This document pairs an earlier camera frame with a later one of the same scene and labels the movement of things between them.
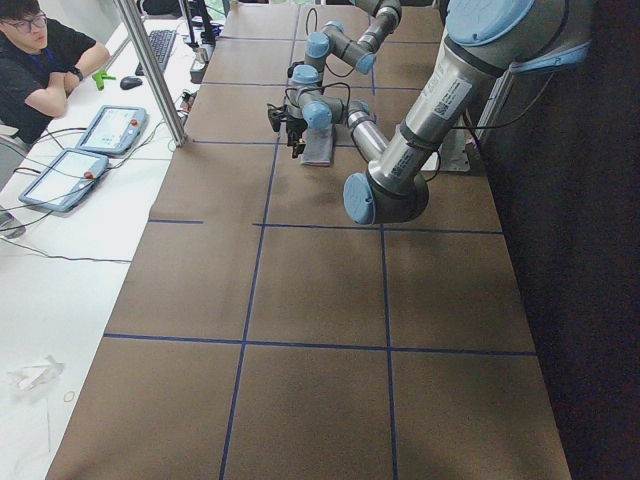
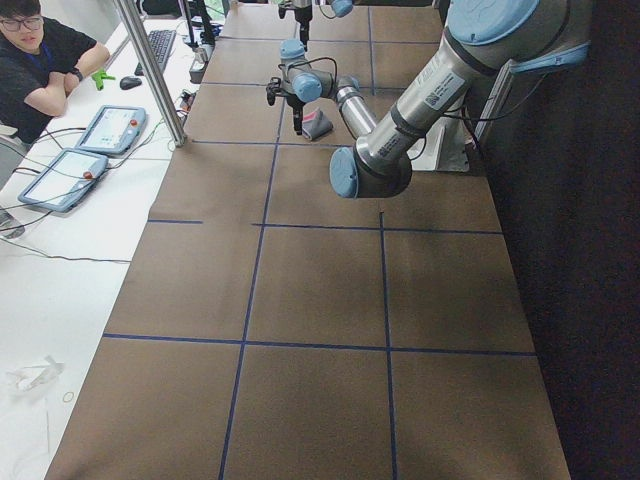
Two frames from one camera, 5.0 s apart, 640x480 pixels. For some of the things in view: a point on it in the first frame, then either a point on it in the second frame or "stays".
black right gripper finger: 294,140 -> 274,89
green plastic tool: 99,77 stays
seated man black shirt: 41,60 stays
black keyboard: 162,42 stays
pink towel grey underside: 320,146 -> 315,125
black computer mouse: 130,82 stays
